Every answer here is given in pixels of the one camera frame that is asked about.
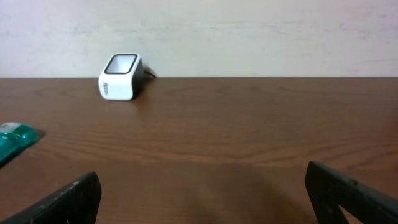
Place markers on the white barcode scanner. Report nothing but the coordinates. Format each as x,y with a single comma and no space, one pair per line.
122,78

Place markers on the teal mouthwash bottle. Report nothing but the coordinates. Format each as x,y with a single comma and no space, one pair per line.
15,138

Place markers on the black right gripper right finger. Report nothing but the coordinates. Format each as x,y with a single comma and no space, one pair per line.
331,191

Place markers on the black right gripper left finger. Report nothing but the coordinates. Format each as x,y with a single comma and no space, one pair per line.
76,202

